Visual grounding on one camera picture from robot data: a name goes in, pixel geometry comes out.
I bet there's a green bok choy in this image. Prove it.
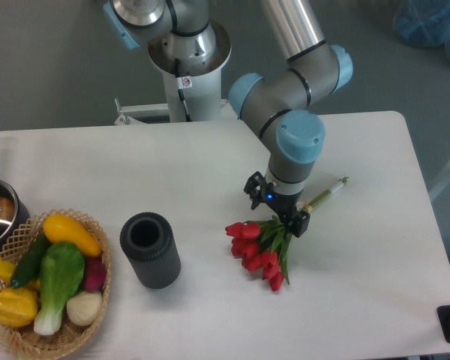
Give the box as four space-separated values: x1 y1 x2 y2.
34 241 85 336

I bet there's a white garlic bulb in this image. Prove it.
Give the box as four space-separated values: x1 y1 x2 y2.
66 291 102 326

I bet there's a small yellow gourd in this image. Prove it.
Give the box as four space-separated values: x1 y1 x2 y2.
0 257 17 284

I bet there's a dark green cucumber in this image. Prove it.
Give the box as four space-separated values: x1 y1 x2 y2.
10 232 52 289

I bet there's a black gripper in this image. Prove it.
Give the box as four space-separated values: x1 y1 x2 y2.
244 172 311 238

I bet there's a yellow bell pepper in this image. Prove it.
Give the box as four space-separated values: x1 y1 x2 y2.
0 288 38 328

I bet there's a black base cable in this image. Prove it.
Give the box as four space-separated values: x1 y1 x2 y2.
174 58 193 122

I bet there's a blue plastic bag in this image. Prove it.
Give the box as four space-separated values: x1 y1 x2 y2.
392 1 450 61

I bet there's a dark grey ribbed vase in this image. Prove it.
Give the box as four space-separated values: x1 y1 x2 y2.
120 212 182 290

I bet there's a woven wicker basket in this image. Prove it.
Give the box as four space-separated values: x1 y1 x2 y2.
0 209 111 359

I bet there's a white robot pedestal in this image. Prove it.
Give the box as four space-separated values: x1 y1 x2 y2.
115 19 232 125

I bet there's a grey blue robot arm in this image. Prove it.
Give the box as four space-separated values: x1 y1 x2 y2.
103 1 353 236

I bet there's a red tulip bouquet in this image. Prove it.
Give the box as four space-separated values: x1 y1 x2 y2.
225 176 349 292

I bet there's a yellow squash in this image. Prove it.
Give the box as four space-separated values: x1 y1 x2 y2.
43 214 102 258

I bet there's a purple red beet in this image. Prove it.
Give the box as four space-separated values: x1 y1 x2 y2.
82 259 107 292

